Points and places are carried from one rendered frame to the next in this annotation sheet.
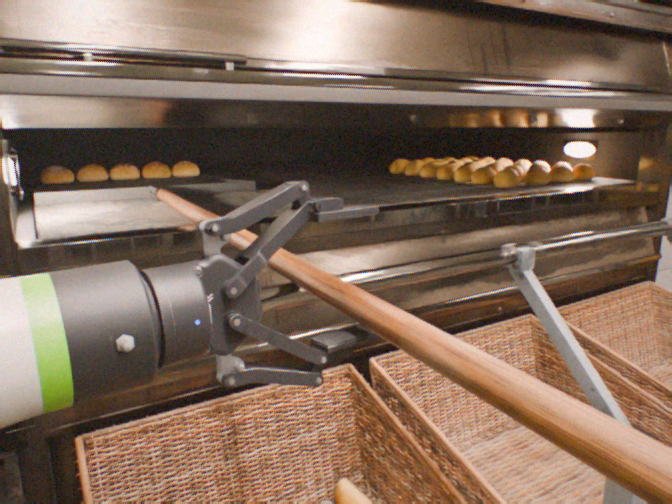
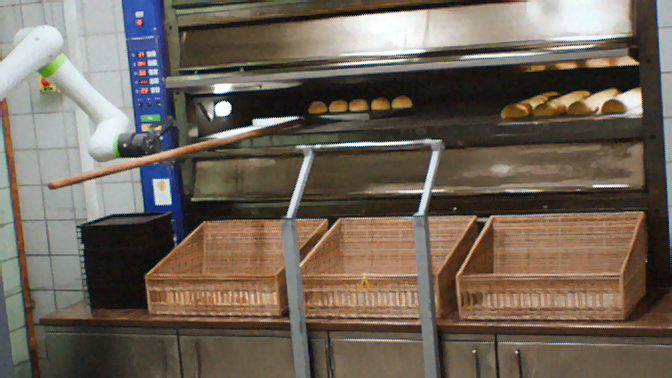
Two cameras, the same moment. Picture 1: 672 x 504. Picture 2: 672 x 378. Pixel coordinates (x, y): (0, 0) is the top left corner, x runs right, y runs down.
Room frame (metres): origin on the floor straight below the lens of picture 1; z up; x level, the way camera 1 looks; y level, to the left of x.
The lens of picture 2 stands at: (-1.78, -4.16, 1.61)
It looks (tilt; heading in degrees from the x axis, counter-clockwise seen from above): 8 degrees down; 56
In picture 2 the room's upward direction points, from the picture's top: 5 degrees counter-clockwise
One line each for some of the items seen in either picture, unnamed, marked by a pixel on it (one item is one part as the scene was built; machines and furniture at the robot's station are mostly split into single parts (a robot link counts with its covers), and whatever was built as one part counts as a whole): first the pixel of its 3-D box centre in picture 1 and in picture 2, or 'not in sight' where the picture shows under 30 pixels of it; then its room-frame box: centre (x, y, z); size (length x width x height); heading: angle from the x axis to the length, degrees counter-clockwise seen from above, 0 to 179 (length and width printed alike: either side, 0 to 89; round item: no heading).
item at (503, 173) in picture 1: (487, 168); (580, 102); (1.90, -0.55, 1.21); 0.61 x 0.48 x 0.06; 31
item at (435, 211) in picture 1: (445, 210); (401, 133); (1.25, -0.27, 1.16); 1.80 x 0.06 x 0.04; 121
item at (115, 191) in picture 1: (143, 184); (327, 115); (1.49, 0.56, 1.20); 0.55 x 0.36 x 0.03; 120
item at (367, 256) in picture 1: (449, 267); (402, 171); (1.23, -0.28, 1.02); 1.79 x 0.11 x 0.19; 121
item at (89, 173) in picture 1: (92, 172); (338, 105); (1.74, 0.82, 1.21); 0.10 x 0.07 x 0.05; 121
